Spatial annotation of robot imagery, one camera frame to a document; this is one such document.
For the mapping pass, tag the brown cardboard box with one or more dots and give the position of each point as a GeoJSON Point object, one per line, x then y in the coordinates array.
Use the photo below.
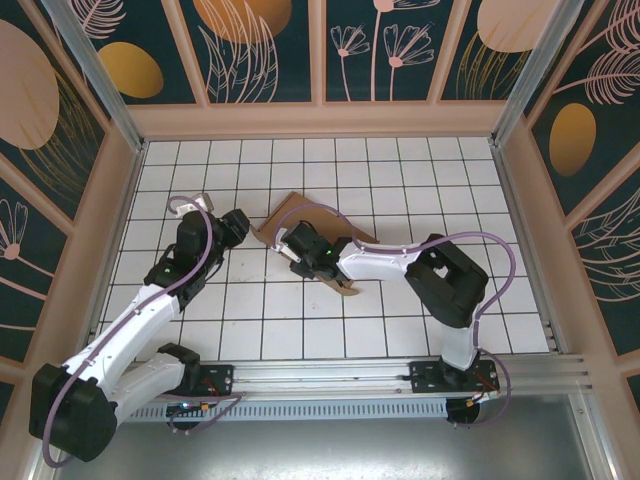
{"type": "Point", "coordinates": [300, 210]}

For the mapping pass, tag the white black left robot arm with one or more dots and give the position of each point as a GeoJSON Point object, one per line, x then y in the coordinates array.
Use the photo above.
{"type": "Point", "coordinates": [130, 325]}

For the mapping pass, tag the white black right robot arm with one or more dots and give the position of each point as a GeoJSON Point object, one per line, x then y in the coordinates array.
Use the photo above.
{"type": "Point", "coordinates": [375, 260]}

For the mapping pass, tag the grey metal sheet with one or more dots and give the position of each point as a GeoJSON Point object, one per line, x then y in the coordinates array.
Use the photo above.
{"type": "Point", "coordinates": [325, 450]}

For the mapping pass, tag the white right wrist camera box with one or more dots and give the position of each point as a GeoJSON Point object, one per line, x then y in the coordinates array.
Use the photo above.
{"type": "Point", "coordinates": [284, 242]}

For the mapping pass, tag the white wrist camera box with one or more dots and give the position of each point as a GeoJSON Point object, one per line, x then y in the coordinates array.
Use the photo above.
{"type": "Point", "coordinates": [200, 202]}
{"type": "Point", "coordinates": [284, 242]}

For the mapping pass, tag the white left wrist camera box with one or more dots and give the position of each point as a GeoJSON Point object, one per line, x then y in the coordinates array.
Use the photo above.
{"type": "Point", "coordinates": [200, 202]}

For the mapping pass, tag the aluminium table side rail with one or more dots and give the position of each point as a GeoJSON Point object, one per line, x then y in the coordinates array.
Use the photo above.
{"type": "Point", "coordinates": [125, 210]}
{"type": "Point", "coordinates": [525, 225]}

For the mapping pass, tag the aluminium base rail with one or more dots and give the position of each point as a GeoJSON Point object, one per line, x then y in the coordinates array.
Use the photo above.
{"type": "Point", "coordinates": [320, 375]}

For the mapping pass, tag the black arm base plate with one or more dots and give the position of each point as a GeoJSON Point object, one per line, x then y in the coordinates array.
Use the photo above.
{"type": "Point", "coordinates": [425, 375]}
{"type": "Point", "coordinates": [220, 377]}

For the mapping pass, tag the wall panel pink flower outline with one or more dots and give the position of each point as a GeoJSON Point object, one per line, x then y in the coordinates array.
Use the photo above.
{"type": "Point", "coordinates": [25, 260]}

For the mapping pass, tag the aluminium corner post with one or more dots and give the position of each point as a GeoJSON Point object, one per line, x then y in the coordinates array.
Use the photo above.
{"type": "Point", "coordinates": [100, 85]}
{"type": "Point", "coordinates": [535, 75]}

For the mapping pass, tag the wall panel orange circle leaves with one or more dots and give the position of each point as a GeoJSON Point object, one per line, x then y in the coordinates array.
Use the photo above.
{"type": "Point", "coordinates": [250, 50]}

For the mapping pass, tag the wall panel with gold oval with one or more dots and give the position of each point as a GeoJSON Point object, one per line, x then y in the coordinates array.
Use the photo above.
{"type": "Point", "coordinates": [150, 30]}

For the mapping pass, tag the wall panel large pink circle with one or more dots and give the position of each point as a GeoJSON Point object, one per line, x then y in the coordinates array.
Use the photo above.
{"type": "Point", "coordinates": [30, 90]}

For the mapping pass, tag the wall panel with pink flowers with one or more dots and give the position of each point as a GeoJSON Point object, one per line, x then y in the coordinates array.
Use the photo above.
{"type": "Point", "coordinates": [390, 30]}

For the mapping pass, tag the wall panel pink circle gold lines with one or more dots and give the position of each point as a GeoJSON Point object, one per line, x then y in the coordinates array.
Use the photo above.
{"type": "Point", "coordinates": [500, 40]}

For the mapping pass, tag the wall panel pink leaf outlines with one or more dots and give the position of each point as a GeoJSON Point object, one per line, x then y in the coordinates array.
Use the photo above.
{"type": "Point", "coordinates": [615, 260]}

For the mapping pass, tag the wall panel gold oval fern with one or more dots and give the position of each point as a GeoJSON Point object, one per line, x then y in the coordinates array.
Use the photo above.
{"type": "Point", "coordinates": [590, 100]}

